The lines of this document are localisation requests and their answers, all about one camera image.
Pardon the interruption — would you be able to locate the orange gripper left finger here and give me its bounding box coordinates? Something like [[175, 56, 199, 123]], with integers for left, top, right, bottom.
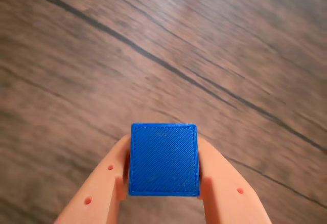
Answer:
[[54, 133, 132, 224]]

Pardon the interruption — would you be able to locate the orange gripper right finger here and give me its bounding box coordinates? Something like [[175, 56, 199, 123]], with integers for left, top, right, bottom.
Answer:
[[197, 136, 273, 224]]

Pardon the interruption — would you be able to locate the blue cube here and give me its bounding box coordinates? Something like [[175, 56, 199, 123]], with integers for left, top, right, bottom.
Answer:
[[128, 123, 200, 197]]

